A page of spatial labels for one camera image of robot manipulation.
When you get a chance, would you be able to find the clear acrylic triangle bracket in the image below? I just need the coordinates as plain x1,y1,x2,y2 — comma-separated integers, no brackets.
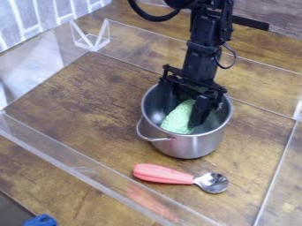
69,19,111,52

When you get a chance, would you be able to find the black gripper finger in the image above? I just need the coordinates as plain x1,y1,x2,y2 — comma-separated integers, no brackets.
159,79,179,114
188,94,223,128

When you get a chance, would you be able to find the black cable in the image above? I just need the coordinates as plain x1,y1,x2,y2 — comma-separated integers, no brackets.
125,0,238,71

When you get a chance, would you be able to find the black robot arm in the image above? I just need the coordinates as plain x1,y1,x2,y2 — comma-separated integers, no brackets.
159,0,236,129

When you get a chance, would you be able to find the blue object at edge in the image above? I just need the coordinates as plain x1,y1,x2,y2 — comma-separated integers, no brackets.
22,215,57,226

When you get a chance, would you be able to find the black bar on wall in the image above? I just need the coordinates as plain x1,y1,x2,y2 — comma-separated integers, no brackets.
232,16,268,31

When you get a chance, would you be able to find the green knobbly toy vegetable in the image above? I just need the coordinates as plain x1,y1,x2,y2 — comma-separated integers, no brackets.
160,99,195,134

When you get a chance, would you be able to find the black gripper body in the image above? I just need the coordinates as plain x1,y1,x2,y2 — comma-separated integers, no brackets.
159,5,234,97

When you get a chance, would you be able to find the silver metal pot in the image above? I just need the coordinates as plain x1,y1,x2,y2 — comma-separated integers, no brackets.
136,85,234,159

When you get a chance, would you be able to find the spoon with red handle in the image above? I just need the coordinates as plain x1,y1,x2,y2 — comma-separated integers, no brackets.
133,163,228,194

